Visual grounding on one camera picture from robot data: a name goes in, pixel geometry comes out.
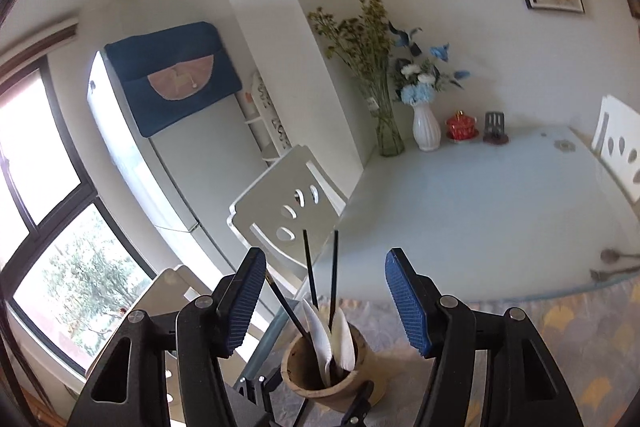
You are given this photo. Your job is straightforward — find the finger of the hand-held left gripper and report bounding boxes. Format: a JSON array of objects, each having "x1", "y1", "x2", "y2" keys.
[
  {"x1": 232, "y1": 364, "x2": 283, "y2": 427},
  {"x1": 340, "y1": 381, "x2": 376, "y2": 427}
]

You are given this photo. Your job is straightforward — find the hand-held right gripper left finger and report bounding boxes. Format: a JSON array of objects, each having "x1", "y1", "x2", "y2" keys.
[{"x1": 67, "y1": 247, "x2": 268, "y2": 427}]

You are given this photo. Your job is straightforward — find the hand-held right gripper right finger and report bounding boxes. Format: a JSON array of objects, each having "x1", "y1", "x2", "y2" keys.
[{"x1": 384, "y1": 248, "x2": 583, "y2": 427}]

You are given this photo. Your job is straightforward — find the wooden utensil holder cup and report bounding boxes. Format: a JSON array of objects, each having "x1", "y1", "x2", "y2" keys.
[{"x1": 281, "y1": 322, "x2": 383, "y2": 413}]

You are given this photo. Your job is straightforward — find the black chopstick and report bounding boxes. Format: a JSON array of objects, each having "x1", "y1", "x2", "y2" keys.
[
  {"x1": 303, "y1": 229, "x2": 320, "y2": 311},
  {"x1": 328, "y1": 230, "x2": 340, "y2": 329},
  {"x1": 267, "y1": 277, "x2": 312, "y2": 341}
]

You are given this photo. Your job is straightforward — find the white dotted plastic spoon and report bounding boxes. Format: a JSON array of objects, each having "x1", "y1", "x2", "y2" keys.
[{"x1": 300, "y1": 298, "x2": 336, "y2": 388}]

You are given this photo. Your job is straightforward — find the white chair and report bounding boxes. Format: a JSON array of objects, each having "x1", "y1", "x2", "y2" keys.
[
  {"x1": 226, "y1": 144, "x2": 348, "y2": 298},
  {"x1": 591, "y1": 94, "x2": 640, "y2": 202}
]

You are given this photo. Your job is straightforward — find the white refrigerator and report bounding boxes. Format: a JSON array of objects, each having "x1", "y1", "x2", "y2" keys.
[{"x1": 86, "y1": 49, "x2": 281, "y2": 303}]

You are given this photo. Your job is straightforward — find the clear glass vase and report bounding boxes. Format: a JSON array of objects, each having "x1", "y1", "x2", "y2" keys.
[{"x1": 374, "y1": 99, "x2": 406, "y2": 156}]

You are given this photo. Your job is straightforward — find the white ribbed vase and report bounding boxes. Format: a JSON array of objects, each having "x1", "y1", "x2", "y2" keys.
[{"x1": 412, "y1": 103, "x2": 442, "y2": 152}]

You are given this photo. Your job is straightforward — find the red lidded jar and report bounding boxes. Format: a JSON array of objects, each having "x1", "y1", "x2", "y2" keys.
[{"x1": 445, "y1": 109, "x2": 480, "y2": 142}]

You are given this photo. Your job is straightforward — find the patterned table mat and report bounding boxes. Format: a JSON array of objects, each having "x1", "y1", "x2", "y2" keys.
[{"x1": 270, "y1": 282, "x2": 640, "y2": 427}]

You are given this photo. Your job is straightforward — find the white corner shelf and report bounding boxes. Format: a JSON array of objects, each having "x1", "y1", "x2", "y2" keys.
[{"x1": 239, "y1": 71, "x2": 293, "y2": 165}]

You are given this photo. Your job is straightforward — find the dark napkin holder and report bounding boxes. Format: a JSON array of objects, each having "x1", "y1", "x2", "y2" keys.
[{"x1": 482, "y1": 111, "x2": 510, "y2": 144}]

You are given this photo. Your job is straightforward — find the blue white artificial flowers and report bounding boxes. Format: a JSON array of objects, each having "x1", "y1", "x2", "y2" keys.
[{"x1": 389, "y1": 23, "x2": 471, "y2": 106}]

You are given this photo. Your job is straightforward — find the blue refrigerator cover cloth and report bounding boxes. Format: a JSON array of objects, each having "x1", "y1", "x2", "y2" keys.
[{"x1": 104, "y1": 22, "x2": 243, "y2": 138}]

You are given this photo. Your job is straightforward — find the black framed window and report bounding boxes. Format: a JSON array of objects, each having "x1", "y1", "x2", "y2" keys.
[{"x1": 0, "y1": 57, "x2": 156, "y2": 378}]

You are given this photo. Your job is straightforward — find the dried yellow flower bouquet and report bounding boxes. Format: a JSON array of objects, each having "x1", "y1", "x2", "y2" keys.
[{"x1": 307, "y1": 0, "x2": 396, "y2": 128}]

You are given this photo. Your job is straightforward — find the wooden curtain rail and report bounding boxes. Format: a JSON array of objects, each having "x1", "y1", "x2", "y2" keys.
[{"x1": 0, "y1": 9, "x2": 81, "y2": 68}]

